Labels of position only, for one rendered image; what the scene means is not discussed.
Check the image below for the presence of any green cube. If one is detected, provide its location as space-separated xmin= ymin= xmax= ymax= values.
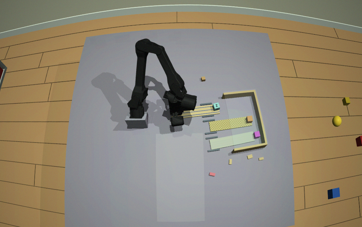
xmin=213 ymin=103 xmax=220 ymax=111

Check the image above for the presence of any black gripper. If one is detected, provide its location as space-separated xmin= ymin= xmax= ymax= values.
xmin=169 ymin=104 xmax=184 ymax=126

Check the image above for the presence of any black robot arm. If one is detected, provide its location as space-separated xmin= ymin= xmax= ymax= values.
xmin=127 ymin=38 xmax=197 ymax=119

